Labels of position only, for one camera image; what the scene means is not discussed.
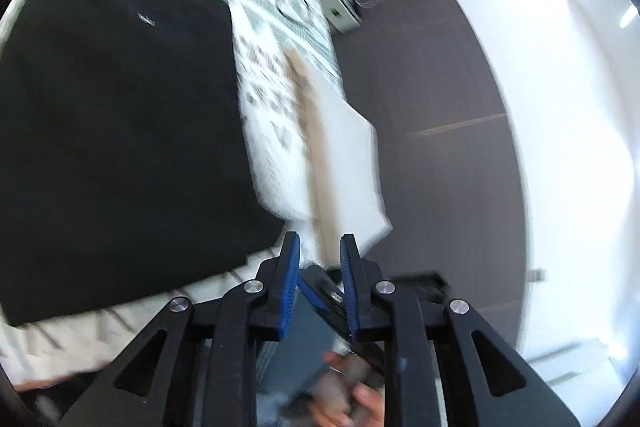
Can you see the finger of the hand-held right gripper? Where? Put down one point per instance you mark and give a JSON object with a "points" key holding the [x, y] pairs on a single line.
{"points": [[320, 292]]}

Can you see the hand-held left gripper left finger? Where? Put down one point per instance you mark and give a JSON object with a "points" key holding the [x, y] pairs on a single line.
{"points": [[290, 287]]}

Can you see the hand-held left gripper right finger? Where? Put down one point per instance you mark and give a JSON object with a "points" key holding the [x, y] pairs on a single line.
{"points": [[350, 297]]}

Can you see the black garment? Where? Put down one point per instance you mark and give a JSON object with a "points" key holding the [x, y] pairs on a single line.
{"points": [[125, 132]]}

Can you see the person's right hand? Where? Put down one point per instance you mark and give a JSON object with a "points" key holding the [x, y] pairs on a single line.
{"points": [[367, 407]]}

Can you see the white mattress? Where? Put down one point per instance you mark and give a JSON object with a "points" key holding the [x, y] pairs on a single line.
{"points": [[345, 157]]}

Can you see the white geometric patterned blanket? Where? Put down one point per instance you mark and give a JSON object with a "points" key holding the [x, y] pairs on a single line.
{"points": [[280, 57]]}

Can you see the white box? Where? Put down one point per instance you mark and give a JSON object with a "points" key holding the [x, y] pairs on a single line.
{"points": [[337, 12]]}

